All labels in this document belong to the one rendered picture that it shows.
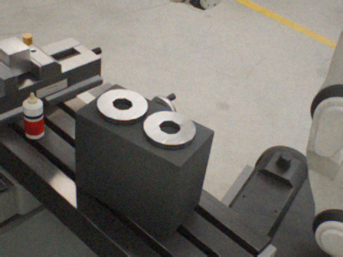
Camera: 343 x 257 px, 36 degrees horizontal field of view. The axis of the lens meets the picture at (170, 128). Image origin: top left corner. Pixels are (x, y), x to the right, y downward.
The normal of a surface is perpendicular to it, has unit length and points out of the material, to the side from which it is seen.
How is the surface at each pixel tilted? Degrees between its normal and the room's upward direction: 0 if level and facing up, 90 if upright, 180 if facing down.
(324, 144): 90
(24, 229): 90
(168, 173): 90
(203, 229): 0
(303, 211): 0
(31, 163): 0
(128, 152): 90
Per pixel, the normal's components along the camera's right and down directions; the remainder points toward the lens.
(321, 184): -0.50, 0.50
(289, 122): 0.11, -0.77
